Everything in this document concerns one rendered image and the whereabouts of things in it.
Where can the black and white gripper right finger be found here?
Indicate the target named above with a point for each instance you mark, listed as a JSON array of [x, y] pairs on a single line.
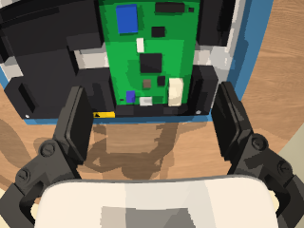
[[250, 155]]

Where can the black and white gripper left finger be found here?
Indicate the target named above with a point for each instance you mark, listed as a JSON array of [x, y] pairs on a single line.
[[57, 160]]

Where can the green circuit board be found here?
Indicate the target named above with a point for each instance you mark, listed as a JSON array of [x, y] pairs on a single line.
[[150, 46]]

